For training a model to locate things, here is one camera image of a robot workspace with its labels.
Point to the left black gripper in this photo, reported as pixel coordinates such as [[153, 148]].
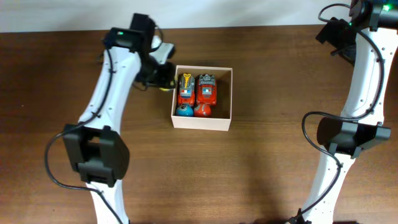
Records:
[[166, 84]]

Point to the yellow toy ball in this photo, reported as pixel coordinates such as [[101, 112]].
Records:
[[168, 87]]

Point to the red truck with yellow crane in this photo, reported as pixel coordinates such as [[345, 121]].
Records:
[[186, 89]]

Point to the blue toy ball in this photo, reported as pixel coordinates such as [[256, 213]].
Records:
[[184, 110]]

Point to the red toy fire truck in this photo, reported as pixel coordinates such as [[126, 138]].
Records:
[[206, 89]]

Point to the orange-red toy ball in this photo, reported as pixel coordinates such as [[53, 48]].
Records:
[[202, 111]]

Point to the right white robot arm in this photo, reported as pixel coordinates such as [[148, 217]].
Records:
[[368, 41]]

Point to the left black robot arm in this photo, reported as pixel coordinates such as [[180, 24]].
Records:
[[94, 145]]

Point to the pink cardboard box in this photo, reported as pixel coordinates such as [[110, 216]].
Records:
[[221, 113]]

